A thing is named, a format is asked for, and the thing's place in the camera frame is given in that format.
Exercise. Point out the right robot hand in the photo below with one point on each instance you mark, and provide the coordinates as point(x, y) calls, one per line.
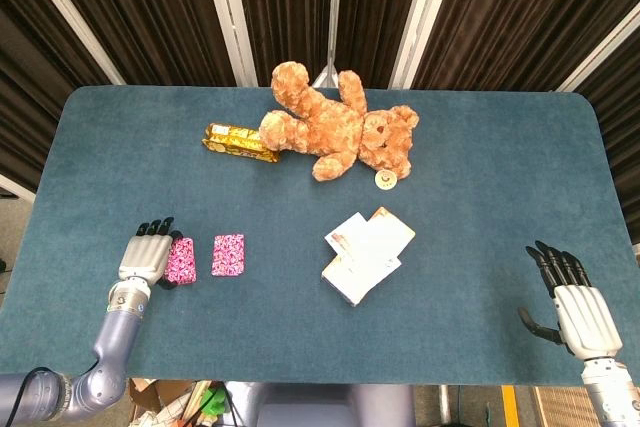
point(587, 319)

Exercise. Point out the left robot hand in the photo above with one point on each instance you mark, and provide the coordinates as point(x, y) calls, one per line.
point(145, 257)

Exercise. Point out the pink speckled playing card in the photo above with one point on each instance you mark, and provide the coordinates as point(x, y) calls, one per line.
point(182, 261)
point(228, 254)

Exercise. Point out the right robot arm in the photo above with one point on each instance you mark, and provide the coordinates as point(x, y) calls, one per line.
point(610, 392)

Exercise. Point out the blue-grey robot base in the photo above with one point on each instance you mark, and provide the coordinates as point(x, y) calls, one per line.
point(325, 407)

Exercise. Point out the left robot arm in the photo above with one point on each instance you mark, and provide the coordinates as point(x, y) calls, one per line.
point(115, 342)

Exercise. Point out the white card with red mark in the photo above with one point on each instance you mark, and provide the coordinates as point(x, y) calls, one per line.
point(345, 234)

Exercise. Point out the white face-up playing card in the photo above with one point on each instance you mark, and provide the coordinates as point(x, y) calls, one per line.
point(357, 279)

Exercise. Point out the white card with orange corner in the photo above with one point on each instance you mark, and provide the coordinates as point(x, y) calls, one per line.
point(387, 233)

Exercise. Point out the woven brown mat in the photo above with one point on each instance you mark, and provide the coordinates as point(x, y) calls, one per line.
point(560, 407)

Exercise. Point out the cardboard box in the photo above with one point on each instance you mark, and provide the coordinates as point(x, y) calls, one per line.
point(160, 394)

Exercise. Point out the gold snack package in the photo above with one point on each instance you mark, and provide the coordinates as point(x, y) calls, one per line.
point(235, 141)

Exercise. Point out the green plastic object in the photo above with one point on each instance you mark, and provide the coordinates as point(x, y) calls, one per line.
point(212, 401)

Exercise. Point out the upright metal rod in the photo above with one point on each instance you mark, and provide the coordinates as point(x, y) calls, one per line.
point(444, 404)

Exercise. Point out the blue felt table mat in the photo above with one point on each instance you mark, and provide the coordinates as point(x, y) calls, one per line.
point(320, 337)

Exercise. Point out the brown teddy bear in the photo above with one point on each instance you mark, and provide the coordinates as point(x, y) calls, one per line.
point(335, 132)

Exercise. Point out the round paper tag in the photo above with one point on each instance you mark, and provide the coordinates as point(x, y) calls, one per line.
point(386, 180)

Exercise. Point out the dark brown curtain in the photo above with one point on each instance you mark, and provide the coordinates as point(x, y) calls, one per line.
point(150, 12)

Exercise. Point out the thin metal pole with foot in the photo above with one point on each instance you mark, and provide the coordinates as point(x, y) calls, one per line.
point(332, 22)

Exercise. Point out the aluminium frame post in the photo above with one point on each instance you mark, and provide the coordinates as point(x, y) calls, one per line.
point(70, 17)
point(415, 22)
point(600, 52)
point(227, 17)

